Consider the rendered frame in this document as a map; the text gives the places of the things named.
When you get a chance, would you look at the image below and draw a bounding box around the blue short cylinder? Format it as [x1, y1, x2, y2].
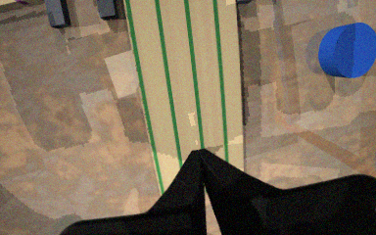
[318, 23, 376, 78]

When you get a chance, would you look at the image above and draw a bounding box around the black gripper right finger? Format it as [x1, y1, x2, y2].
[199, 149, 376, 235]

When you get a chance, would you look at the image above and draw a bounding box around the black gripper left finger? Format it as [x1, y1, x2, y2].
[59, 150, 207, 235]

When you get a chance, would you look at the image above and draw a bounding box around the tan strip with green stripes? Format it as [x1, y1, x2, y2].
[123, 0, 244, 195]

